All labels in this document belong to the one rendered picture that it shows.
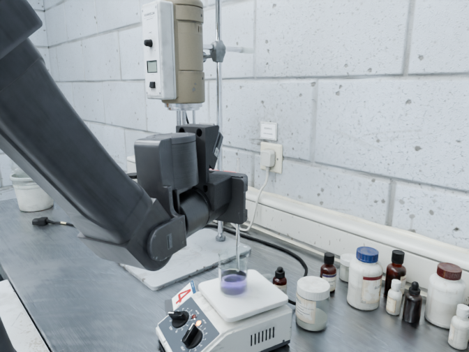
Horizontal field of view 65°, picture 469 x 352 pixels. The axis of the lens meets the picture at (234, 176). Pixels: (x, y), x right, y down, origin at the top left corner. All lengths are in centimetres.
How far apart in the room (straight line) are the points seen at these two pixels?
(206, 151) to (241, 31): 78
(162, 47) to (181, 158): 45
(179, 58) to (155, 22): 8
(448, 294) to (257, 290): 34
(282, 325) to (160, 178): 36
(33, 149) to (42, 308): 60
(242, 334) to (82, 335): 30
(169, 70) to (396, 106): 50
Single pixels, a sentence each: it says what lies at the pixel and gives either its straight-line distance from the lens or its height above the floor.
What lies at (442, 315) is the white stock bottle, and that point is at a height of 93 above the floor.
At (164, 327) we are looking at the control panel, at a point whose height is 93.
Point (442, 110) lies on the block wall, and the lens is 86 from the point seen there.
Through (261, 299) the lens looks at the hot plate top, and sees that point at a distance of 65.
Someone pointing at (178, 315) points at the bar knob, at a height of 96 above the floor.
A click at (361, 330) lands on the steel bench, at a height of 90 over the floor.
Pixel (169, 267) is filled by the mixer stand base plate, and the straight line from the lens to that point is 92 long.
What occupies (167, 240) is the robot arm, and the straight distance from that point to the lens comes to 39.
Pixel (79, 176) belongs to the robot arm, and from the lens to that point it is 32.
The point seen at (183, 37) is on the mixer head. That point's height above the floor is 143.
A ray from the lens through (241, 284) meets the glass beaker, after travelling 64.
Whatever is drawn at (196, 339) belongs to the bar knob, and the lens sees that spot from 62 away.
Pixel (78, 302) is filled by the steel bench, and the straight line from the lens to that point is 86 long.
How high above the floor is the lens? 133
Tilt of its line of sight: 14 degrees down
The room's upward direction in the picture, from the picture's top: straight up
